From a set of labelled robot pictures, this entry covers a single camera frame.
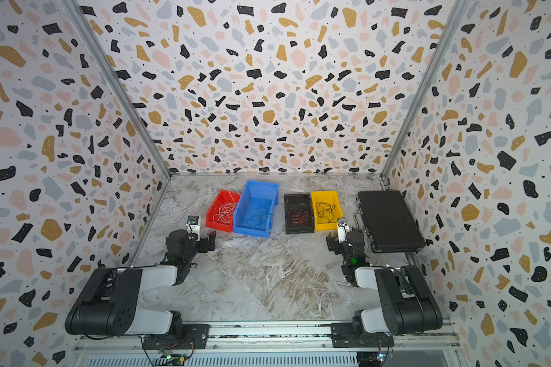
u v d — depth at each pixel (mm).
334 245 843
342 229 802
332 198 1055
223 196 1057
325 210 1055
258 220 1038
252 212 1059
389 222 989
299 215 1044
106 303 439
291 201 1086
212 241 856
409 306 430
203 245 834
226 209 1063
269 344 733
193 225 794
